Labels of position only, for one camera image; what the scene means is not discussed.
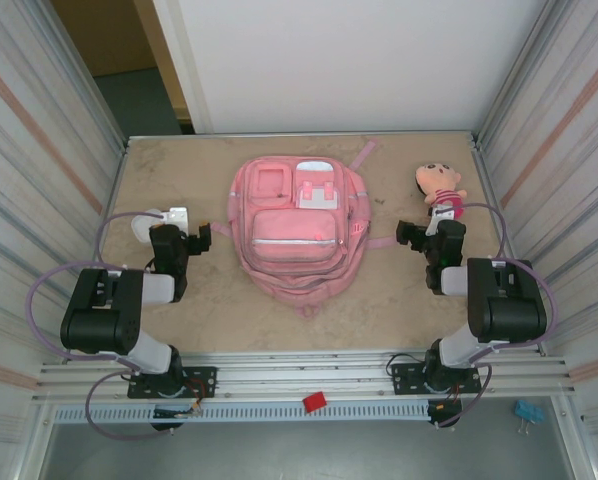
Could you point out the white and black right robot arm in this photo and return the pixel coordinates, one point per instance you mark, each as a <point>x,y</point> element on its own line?
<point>509,300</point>

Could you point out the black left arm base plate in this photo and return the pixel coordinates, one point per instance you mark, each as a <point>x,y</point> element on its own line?
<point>204,375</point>

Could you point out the aluminium frame post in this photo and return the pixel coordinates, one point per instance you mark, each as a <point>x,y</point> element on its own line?
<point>511,75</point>
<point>96,90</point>

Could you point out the white square container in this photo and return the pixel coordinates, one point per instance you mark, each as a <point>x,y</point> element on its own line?
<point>141,227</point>

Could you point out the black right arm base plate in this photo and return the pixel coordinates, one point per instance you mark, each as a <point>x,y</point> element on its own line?
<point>404,372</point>

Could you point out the white door frame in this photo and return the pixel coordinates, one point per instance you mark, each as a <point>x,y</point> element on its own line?
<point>189,75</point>

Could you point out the pink student backpack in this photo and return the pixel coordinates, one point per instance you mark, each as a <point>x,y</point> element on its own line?
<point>289,235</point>

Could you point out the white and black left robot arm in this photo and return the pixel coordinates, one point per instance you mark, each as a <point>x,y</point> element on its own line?
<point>104,300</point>

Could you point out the aluminium table rail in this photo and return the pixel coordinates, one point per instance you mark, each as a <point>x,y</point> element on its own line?
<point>304,372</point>

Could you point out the plush doll in pink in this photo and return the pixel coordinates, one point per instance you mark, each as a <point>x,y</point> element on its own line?
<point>439,180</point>

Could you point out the small red block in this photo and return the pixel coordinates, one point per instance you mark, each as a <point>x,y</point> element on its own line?
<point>315,403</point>

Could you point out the blue binder clip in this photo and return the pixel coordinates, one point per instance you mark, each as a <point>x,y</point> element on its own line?
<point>528,410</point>

